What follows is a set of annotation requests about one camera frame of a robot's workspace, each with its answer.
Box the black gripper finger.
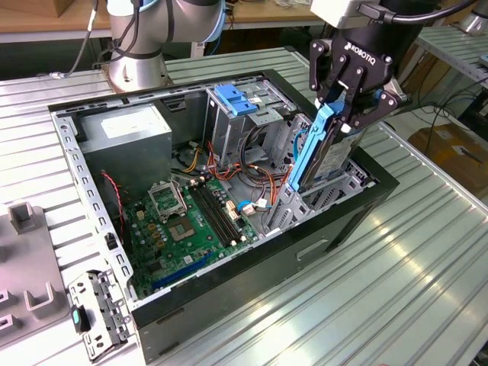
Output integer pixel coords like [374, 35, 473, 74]
[308, 37, 351, 108]
[342, 66, 413, 133]

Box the blue data wire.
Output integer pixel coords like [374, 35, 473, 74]
[292, 127, 308, 165]

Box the hard disk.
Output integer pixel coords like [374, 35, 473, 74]
[287, 97, 368, 194]

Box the grey metal disk bay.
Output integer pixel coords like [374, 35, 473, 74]
[262, 113, 378, 237]

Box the large brown cardboard box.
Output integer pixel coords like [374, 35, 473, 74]
[396, 34, 453, 96]

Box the long wooden desk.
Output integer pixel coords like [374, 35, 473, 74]
[0, 0, 453, 73]

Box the brown cardboard box with label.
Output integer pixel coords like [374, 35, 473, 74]
[408, 124, 488, 194]

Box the slatted metal side table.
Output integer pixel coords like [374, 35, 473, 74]
[413, 24, 488, 111]

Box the blue plastic drive latch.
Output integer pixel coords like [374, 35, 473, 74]
[213, 84, 259, 117]

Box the grey metal drive cage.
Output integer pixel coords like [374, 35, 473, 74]
[204, 78, 298, 169]

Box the black RAM slot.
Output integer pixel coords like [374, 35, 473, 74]
[198, 183, 242, 242]
[189, 185, 234, 248]
[203, 181, 247, 240]
[194, 184, 238, 246]

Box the grey power supply unit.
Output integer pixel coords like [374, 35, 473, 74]
[75, 102, 173, 199]

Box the CPU socket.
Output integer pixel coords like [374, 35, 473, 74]
[164, 216, 197, 244]

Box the green motherboard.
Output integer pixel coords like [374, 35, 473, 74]
[121, 177, 260, 300]

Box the black open PC case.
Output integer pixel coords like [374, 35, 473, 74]
[47, 68, 400, 365]

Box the blue expansion slot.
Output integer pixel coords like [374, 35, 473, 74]
[151, 253, 214, 290]

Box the grey parts rack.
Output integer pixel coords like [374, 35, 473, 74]
[0, 204, 73, 350]

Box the thick black camera cable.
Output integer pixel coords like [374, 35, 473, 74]
[356, 0, 480, 26]

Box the red orange black wire bundle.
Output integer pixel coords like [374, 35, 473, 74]
[205, 140, 297, 210]

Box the orange yellow wire bundle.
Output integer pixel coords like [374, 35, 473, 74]
[181, 140, 204, 173]

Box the short blue wire white plug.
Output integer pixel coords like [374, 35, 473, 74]
[236, 198, 274, 217]

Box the metal socket cover frame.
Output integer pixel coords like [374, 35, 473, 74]
[147, 179, 188, 224]

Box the red black twisted fan wire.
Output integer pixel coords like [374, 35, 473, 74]
[100, 171, 127, 239]

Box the black cable with metal plug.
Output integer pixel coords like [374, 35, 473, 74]
[47, 0, 101, 80]

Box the metal slot retention bracket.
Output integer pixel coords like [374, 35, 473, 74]
[67, 268, 135, 362]

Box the teal plastic bracket latch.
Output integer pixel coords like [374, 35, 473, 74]
[71, 307, 92, 333]

